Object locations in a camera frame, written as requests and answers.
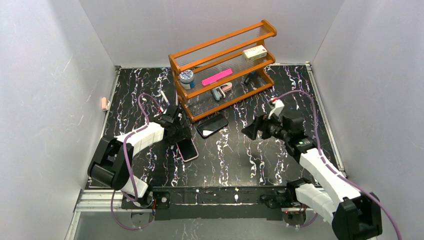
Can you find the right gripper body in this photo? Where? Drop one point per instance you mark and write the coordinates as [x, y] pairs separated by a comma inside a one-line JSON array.
[[260, 126]]

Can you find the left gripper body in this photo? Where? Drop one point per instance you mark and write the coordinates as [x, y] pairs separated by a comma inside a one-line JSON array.
[[178, 129]]

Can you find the phone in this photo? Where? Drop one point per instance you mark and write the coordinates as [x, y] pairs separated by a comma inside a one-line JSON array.
[[187, 150]]

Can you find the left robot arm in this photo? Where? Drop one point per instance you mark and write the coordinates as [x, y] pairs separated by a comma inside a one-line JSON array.
[[111, 164]]

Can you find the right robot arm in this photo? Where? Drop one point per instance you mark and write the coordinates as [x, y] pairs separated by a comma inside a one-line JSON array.
[[352, 214]]

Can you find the white marker pen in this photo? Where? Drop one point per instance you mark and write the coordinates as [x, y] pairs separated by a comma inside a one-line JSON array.
[[176, 99]]

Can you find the purple white pen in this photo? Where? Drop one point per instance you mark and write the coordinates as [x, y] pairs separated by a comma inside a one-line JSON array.
[[165, 97]]

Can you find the black smartphone on table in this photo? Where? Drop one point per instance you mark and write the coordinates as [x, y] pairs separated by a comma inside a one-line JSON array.
[[210, 126]]

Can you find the blue lidded jar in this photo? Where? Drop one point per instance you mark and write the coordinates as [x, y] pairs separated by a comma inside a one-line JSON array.
[[187, 79]]

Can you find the pink and blue stapler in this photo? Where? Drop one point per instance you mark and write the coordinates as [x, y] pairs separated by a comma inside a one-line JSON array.
[[219, 93]]

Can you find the small black clip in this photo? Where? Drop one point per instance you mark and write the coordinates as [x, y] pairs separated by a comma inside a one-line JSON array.
[[248, 78]]

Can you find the pink flat bar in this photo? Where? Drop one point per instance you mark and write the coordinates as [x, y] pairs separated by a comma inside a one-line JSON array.
[[216, 77]]

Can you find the orange wooden shelf rack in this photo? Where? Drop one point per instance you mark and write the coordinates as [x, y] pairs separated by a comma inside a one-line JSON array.
[[219, 54]]

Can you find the cream rectangular box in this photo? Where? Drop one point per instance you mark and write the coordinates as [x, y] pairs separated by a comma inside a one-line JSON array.
[[254, 53]]

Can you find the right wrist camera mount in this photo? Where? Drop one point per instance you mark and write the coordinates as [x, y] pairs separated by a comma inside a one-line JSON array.
[[276, 106]]

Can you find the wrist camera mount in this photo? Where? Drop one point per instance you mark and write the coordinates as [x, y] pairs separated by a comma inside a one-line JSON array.
[[276, 106], [161, 110]]

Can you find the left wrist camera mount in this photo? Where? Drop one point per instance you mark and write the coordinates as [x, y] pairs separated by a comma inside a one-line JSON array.
[[161, 110]]

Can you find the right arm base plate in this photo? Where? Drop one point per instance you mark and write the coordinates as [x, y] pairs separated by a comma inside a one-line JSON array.
[[282, 198]]

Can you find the pink wall hook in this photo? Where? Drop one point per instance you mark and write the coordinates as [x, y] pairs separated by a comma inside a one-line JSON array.
[[105, 104]]

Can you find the aluminium front frame rail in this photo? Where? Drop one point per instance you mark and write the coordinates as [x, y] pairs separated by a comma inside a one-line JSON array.
[[212, 202]]

